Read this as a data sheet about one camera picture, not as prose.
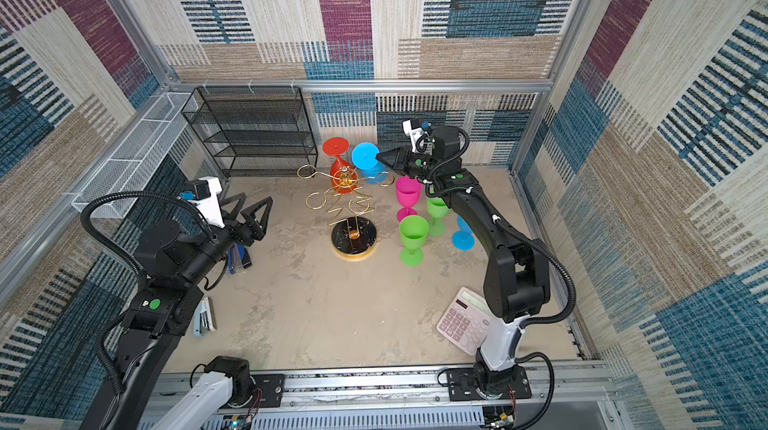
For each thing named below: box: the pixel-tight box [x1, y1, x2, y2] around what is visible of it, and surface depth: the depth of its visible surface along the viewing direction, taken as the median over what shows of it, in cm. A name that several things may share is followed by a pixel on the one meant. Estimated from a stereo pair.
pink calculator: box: [436, 286, 491, 356], surface depth 84 cm
